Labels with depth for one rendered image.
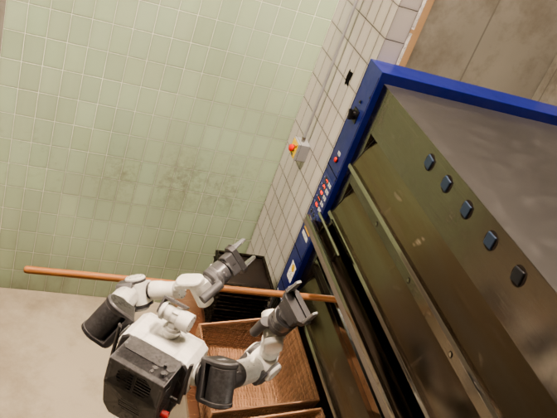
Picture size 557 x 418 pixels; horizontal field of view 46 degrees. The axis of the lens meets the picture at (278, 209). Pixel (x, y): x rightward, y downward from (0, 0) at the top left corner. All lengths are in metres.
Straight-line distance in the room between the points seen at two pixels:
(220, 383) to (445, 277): 0.83
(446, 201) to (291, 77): 1.62
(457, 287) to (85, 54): 2.22
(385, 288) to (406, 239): 0.24
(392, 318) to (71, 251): 2.28
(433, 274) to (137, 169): 2.06
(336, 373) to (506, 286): 1.12
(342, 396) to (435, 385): 0.67
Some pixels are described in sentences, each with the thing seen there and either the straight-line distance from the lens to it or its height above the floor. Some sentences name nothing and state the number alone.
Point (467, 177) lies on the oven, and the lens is 2.33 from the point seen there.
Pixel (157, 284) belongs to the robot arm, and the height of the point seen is 1.34.
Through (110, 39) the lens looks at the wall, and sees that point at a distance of 3.52.
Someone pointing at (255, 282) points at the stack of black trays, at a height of 0.90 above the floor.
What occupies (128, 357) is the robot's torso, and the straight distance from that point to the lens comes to 2.13.
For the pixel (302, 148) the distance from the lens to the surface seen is 3.52.
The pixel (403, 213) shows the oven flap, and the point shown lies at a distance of 2.58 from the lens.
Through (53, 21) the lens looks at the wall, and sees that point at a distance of 3.50.
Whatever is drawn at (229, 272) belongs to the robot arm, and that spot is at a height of 1.47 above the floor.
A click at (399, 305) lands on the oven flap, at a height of 1.54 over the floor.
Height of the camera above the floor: 2.91
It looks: 29 degrees down
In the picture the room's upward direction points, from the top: 21 degrees clockwise
